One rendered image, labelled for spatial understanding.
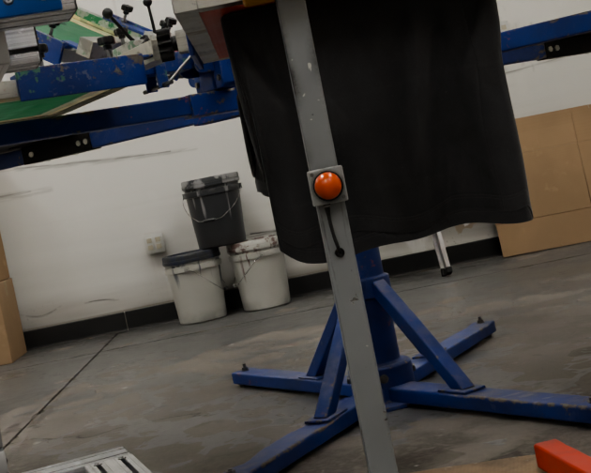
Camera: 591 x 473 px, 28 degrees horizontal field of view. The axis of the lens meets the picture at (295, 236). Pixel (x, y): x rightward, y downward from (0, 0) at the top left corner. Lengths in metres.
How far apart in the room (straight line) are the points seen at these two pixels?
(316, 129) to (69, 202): 5.06
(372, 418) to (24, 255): 5.15
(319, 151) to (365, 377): 0.32
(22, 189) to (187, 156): 0.93
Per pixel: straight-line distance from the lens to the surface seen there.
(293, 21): 1.65
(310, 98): 1.64
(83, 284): 6.67
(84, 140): 3.72
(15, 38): 2.05
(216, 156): 6.57
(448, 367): 3.06
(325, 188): 1.60
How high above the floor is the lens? 0.68
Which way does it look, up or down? 3 degrees down
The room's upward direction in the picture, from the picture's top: 11 degrees counter-clockwise
